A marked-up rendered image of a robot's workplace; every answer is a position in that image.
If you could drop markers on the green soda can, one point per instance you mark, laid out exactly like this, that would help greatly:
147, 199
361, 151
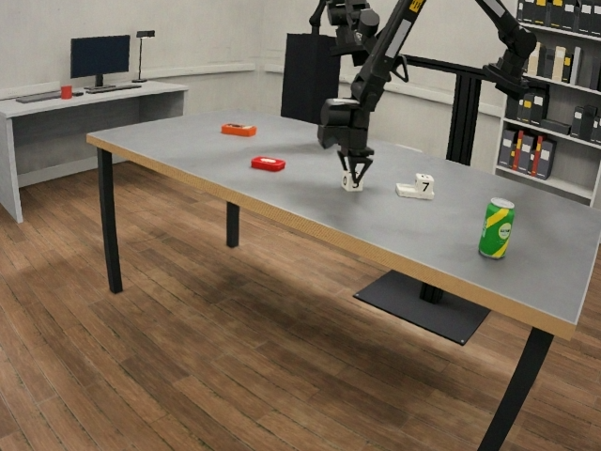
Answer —
497, 227

